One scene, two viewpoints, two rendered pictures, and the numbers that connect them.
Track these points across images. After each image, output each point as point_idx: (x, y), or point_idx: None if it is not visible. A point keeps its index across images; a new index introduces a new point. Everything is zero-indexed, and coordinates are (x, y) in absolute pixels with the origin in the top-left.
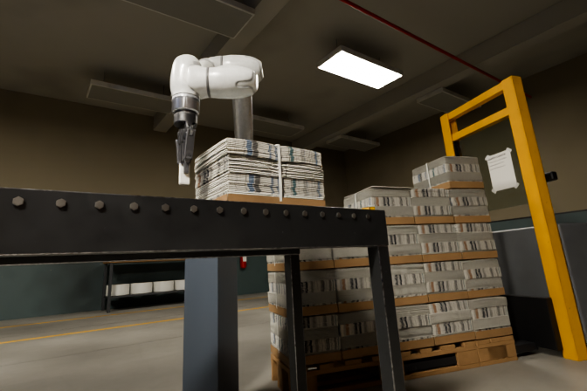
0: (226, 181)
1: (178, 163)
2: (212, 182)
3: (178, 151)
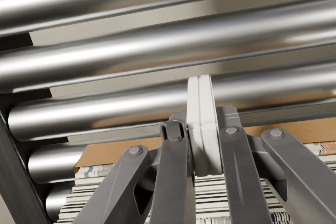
0: (84, 201)
1: (265, 134)
2: (207, 210)
3: (320, 209)
